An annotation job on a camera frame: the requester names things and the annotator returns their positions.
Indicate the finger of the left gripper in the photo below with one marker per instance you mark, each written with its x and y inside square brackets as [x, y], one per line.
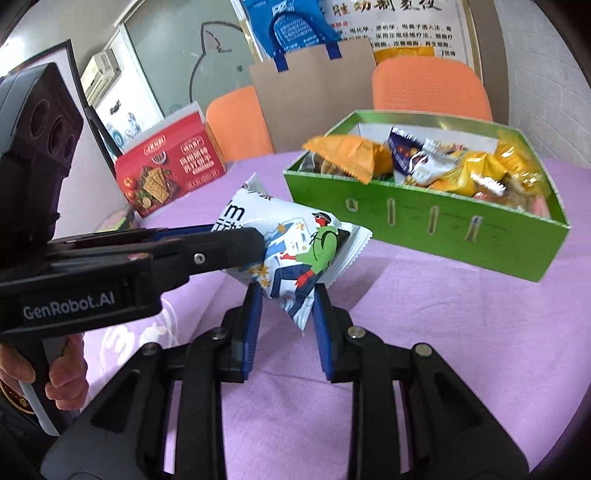
[177, 253]

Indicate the brown paper bag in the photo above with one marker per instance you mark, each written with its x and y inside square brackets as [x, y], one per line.
[304, 93]

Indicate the orange green snack bag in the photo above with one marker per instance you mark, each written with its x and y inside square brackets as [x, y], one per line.
[347, 156]

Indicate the white blue cartoon snack bag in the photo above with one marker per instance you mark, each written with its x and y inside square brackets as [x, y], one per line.
[304, 246]

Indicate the white air conditioner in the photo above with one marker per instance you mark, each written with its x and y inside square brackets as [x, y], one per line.
[99, 75]

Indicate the dark navy snack packet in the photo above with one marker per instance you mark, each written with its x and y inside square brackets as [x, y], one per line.
[421, 161]

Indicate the wall poster chinese text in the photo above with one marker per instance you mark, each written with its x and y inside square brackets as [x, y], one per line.
[442, 25]

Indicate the left orange chair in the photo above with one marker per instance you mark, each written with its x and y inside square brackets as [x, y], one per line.
[237, 123]

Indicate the orange chair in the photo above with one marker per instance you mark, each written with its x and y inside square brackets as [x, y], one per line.
[432, 85]
[237, 123]

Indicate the blue tote bag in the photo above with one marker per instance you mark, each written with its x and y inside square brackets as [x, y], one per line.
[289, 25]

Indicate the right orange chair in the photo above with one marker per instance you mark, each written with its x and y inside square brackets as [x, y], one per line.
[432, 85]

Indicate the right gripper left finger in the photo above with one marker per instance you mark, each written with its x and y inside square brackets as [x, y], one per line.
[160, 415]

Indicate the left hand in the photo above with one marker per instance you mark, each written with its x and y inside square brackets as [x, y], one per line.
[67, 386]

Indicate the red cracker box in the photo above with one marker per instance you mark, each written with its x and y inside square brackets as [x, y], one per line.
[173, 158]

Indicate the yellow chips bag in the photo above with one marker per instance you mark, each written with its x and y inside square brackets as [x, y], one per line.
[461, 181]

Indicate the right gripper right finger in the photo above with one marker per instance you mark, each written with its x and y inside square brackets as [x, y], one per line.
[413, 417]

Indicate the yellow cake packet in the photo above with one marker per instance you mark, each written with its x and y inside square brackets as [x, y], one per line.
[521, 164]

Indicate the green cardboard box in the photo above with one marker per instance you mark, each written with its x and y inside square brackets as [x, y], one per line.
[491, 236]

